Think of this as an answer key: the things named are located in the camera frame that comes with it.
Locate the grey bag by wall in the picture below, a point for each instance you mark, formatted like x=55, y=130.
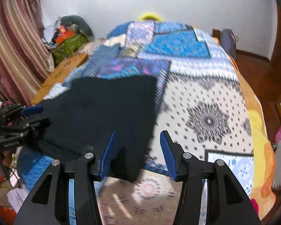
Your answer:
x=228, y=42

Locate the grey plush pillow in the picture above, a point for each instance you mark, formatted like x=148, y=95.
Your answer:
x=77, y=24

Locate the yellow round object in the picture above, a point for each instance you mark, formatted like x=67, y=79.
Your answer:
x=150, y=16

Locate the green patterned bag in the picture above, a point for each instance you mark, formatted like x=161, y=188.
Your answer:
x=68, y=47

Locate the orange box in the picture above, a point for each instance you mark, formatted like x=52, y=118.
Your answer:
x=63, y=34

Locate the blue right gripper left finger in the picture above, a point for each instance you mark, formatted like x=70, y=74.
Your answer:
x=107, y=157

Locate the striped pink curtain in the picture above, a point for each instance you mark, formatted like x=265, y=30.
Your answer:
x=25, y=62

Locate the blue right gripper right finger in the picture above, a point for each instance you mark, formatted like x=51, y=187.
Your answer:
x=168, y=147

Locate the folded blue jeans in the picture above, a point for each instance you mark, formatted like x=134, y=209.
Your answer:
x=101, y=56

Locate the blue patchwork bedspread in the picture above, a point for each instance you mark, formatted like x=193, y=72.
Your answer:
x=198, y=100

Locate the wooden lap desk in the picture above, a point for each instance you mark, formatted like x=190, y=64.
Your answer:
x=59, y=75

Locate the black pants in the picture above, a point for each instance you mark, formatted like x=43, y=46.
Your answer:
x=93, y=109

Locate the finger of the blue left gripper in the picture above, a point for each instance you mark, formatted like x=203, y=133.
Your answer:
x=28, y=111
x=38, y=124

